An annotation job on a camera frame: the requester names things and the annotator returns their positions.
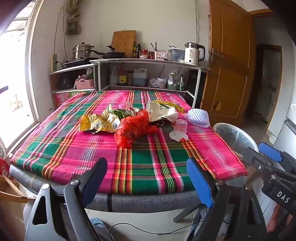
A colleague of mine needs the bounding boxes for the wooden door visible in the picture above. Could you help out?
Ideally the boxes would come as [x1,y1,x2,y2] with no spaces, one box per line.
[200,0,257,121]

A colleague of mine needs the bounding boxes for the tall white kitchen shelf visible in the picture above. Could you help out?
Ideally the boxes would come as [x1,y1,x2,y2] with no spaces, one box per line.
[89,58,211,109]

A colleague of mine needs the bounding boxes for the steel steamer pot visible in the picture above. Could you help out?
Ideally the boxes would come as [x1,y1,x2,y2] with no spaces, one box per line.
[72,42,95,60]

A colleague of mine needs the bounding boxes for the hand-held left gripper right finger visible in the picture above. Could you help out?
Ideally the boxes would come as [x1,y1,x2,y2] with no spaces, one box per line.
[186,157,269,241]

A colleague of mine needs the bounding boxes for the pink basket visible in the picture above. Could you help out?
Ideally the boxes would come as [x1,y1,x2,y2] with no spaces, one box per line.
[74,78,95,90]

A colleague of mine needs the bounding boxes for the grey bin liner bag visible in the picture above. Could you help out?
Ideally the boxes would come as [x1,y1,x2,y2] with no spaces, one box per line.
[217,126,256,158]

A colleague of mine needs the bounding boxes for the white fridge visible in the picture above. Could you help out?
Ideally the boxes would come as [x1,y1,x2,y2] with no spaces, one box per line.
[266,95,296,151]

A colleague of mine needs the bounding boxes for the hanging grey cloth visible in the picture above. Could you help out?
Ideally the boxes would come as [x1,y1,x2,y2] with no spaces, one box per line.
[65,0,81,35]

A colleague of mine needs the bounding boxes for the green snack bag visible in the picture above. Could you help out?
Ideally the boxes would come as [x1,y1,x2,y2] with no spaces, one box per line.
[109,108,140,120]

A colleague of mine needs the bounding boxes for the window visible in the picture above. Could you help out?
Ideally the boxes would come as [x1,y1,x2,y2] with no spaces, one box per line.
[0,0,47,151]

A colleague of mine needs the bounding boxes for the wooden cutting board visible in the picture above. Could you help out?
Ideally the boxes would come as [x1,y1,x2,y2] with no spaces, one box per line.
[111,30,137,58]

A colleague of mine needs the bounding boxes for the clear plastic bottle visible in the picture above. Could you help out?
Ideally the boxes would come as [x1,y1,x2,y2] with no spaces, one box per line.
[110,66,118,86]

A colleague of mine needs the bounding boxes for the white jug with dark liquid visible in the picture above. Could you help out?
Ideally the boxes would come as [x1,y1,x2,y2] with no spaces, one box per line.
[133,68,148,87]

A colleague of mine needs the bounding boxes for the white trash bin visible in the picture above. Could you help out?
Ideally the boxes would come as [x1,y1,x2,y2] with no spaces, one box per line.
[213,122,259,160]

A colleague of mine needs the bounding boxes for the plaid blanket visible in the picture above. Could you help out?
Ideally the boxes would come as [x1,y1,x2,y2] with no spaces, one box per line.
[10,90,249,195]

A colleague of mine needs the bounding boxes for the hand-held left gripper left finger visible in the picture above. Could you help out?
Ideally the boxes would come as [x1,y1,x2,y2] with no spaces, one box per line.
[24,157,109,241]

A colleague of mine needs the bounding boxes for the yellow green packet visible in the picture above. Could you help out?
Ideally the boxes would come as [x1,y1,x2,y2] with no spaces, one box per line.
[154,100,185,113]

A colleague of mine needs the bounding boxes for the white electric kettle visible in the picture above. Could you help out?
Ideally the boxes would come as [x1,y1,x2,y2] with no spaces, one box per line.
[184,42,206,65]

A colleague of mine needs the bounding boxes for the black frying pan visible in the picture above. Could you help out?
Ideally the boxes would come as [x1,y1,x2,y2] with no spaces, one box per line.
[89,45,126,59]

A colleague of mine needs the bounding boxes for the person's right hand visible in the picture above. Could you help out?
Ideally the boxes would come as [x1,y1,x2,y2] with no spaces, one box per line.
[266,205,293,233]

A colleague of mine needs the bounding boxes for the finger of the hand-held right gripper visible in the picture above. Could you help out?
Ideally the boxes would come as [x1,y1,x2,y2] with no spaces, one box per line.
[258,142,296,165]
[242,147,281,179]

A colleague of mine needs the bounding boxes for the dark blender base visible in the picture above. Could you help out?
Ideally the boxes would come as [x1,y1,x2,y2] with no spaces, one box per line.
[58,77,72,90]

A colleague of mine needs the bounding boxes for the brass door handle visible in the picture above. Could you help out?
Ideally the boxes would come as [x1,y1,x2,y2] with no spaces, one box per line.
[210,48,223,64]

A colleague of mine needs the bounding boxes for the black induction cooker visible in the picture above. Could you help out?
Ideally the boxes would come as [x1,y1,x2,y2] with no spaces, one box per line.
[62,57,99,68]

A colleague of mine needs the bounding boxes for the dark foil wrapper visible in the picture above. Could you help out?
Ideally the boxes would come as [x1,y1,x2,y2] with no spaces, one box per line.
[149,120,173,128]

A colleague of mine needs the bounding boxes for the red carton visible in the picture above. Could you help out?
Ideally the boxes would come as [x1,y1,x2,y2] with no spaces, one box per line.
[55,93,70,107]

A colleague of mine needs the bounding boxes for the soy sauce bottle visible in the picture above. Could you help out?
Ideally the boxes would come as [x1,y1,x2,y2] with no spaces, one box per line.
[117,63,127,86]

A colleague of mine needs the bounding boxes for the grey metal table leg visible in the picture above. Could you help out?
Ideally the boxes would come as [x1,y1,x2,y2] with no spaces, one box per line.
[173,204,208,223]

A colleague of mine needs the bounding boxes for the clear storage container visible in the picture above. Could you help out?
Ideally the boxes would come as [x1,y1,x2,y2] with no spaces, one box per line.
[167,48,185,62]

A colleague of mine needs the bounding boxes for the yellow snack bag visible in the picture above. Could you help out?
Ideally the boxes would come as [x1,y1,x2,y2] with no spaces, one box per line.
[79,104,121,134]

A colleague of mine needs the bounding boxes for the black floor cable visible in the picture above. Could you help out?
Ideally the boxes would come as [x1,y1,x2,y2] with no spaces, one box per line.
[109,221,201,241]

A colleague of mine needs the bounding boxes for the white yellow packaging bag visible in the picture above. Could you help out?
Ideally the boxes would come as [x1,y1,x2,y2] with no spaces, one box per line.
[145,100,178,122]

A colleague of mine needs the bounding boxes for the low white shelf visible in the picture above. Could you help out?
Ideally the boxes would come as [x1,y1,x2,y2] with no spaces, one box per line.
[49,64,99,93]

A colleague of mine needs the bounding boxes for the red plastic bag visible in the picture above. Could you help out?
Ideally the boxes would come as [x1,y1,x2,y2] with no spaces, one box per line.
[114,110,159,148]

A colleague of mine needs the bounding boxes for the clear bag of food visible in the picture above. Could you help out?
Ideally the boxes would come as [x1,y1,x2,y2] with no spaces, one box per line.
[167,71,179,90]

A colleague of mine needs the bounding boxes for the black wall cable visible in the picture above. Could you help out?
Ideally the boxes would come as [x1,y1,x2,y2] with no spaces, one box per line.
[54,7,65,58]

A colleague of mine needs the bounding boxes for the clear plastic cup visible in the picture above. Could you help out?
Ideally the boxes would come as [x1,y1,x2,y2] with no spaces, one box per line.
[169,119,189,142]

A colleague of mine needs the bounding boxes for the white foam fruit net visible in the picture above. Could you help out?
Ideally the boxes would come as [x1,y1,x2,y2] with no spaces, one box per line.
[187,108,211,128]

